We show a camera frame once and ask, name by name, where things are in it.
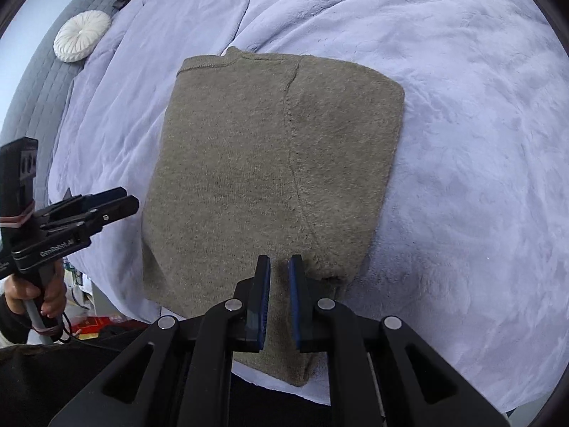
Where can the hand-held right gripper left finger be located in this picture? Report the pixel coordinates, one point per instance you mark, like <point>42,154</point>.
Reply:
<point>263,302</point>

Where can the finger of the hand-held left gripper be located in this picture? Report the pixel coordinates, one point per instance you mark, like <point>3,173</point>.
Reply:
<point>106,195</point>
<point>120,207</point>

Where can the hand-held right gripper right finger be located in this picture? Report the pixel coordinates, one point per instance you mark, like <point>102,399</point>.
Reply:
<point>294,302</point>

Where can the olive knit sweater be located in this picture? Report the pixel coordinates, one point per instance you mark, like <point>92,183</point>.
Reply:
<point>231,164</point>

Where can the person's left forearm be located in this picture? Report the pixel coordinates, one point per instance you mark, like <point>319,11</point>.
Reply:
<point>11,327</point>

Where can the person's left hand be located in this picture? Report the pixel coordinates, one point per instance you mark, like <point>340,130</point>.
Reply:
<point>55,291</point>

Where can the red box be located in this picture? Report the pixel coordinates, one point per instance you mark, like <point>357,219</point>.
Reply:
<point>91,325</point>

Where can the round white pleated cushion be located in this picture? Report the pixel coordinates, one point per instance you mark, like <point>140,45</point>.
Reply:
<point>82,35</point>

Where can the pale lavender fluffy blanket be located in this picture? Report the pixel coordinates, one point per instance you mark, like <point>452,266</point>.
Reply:
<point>444,142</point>

